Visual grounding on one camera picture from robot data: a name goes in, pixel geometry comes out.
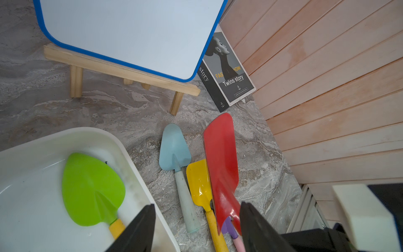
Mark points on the grey Twins story book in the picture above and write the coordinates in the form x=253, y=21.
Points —
x=223, y=74

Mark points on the whiteboard with blue frame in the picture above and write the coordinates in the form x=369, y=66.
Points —
x=164, y=38

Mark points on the wooden easel stand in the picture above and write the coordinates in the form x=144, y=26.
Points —
x=79, y=62

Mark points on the red shovel wooden handle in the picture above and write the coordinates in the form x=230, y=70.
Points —
x=221, y=156

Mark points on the green trowel yellow handle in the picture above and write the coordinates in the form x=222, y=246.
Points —
x=92, y=193

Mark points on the light blue trowel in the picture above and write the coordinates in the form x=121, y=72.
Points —
x=174, y=155

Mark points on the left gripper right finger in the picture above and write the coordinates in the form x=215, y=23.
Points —
x=258, y=235

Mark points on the purple shovel pink handle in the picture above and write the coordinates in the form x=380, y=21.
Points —
x=228, y=228

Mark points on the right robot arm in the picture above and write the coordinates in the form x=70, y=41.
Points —
x=321, y=240

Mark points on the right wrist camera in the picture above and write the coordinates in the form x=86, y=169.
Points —
x=372, y=215

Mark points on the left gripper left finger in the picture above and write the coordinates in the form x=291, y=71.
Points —
x=138, y=236

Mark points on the yellow shovel orange handle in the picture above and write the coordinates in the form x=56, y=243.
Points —
x=201, y=193

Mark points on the white plastic storage box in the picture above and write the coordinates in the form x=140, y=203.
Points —
x=33, y=215

